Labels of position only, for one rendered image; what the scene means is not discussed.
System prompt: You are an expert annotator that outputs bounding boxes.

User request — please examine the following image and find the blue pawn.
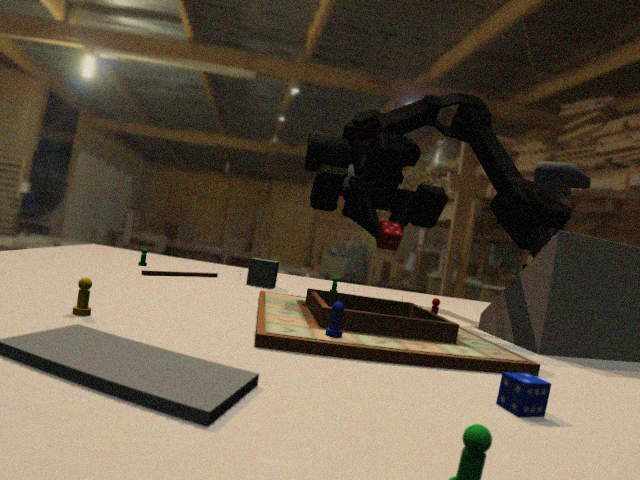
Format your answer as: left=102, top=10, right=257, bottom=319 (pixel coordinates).
left=326, top=302, right=345, bottom=338

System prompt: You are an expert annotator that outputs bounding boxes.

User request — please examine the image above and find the olive yellow pawn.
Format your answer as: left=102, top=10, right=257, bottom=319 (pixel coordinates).
left=73, top=278, right=92, bottom=317

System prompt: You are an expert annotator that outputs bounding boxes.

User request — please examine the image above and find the red die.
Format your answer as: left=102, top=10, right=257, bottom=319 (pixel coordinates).
left=376, top=220, right=403, bottom=251

